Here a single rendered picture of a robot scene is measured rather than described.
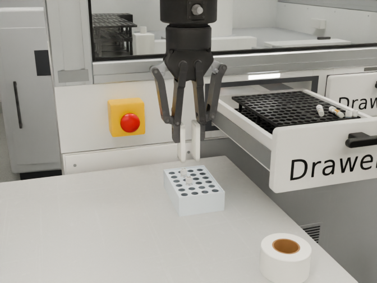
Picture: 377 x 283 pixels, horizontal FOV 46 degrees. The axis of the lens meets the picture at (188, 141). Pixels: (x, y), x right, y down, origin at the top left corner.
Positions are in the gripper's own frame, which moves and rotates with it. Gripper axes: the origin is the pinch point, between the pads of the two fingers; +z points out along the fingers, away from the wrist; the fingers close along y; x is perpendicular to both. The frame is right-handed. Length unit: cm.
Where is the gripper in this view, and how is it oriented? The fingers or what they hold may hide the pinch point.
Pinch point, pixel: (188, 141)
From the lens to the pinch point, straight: 79.6
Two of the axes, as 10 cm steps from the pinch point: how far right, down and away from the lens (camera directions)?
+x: -2.7, -3.3, 9.0
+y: 9.6, -0.9, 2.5
